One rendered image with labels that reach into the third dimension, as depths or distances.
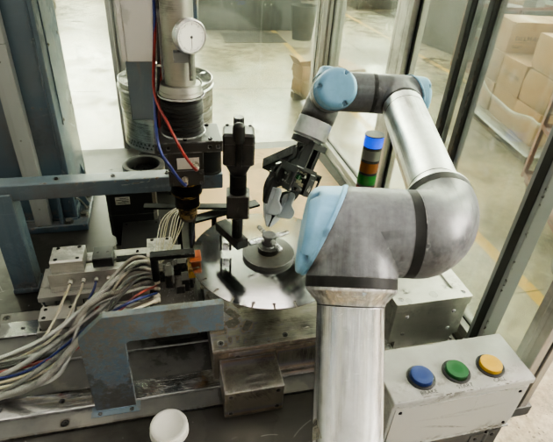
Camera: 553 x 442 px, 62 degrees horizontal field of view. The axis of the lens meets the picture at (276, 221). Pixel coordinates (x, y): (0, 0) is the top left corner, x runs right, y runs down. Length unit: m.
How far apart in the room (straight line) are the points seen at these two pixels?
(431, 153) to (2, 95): 1.02
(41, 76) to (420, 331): 1.10
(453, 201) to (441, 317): 0.53
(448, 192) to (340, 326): 0.22
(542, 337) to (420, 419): 0.27
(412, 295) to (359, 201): 0.51
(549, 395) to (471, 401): 1.35
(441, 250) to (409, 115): 0.30
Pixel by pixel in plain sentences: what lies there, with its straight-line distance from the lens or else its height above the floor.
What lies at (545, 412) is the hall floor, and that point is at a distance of 2.22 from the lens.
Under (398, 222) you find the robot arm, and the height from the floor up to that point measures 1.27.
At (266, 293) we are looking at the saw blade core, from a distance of 0.91.
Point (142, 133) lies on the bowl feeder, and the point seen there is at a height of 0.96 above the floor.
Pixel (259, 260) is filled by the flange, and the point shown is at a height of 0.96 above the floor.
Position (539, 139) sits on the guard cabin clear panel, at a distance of 0.97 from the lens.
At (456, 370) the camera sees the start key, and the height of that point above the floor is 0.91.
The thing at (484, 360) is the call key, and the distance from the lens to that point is 0.96.
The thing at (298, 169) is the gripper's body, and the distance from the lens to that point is 0.98.
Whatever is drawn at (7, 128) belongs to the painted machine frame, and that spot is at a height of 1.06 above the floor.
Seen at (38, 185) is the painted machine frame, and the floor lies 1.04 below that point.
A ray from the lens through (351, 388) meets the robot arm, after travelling 0.57.
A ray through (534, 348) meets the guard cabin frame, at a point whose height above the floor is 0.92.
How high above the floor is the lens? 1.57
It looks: 34 degrees down
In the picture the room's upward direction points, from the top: 4 degrees clockwise
